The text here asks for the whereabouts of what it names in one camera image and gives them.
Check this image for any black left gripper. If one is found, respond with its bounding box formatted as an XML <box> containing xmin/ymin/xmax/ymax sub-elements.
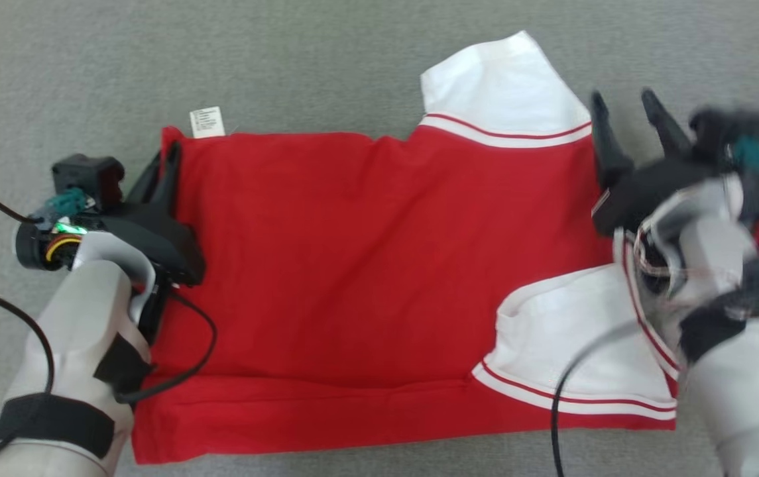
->
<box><xmin>97</xmin><ymin>140</ymin><xmax>207</xmax><ymax>288</ymax></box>

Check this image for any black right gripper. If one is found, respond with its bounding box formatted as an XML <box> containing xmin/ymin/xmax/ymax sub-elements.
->
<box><xmin>589</xmin><ymin>87</ymin><xmax>725</xmax><ymax>238</ymax></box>

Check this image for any red jersey with white sleeves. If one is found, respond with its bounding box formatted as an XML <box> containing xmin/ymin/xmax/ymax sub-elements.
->
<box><xmin>131</xmin><ymin>30</ymin><xmax>685</xmax><ymax>465</ymax></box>

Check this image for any grey fabric panel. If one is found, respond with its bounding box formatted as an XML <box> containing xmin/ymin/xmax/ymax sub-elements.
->
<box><xmin>0</xmin><ymin>0</ymin><xmax>759</xmax><ymax>477</ymax></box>

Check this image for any teal cable connector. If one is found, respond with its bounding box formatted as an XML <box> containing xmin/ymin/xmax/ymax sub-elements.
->
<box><xmin>33</xmin><ymin>187</ymin><xmax>89</xmax><ymax>224</ymax></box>
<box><xmin>730</xmin><ymin>135</ymin><xmax>759</xmax><ymax>178</ymax></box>

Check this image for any thin black cable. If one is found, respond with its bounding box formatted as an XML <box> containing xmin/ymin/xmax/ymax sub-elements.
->
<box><xmin>550</xmin><ymin>321</ymin><xmax>639</xmax><ymax>477</ymax></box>
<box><xmin>0</xmin><ymin>187</ymin><xmax>56</xmax><ymax>458</ymax></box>
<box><xmin>114</xmin><ymin>286</ymin><xmax>218</xmax><ymax>405</ymax></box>

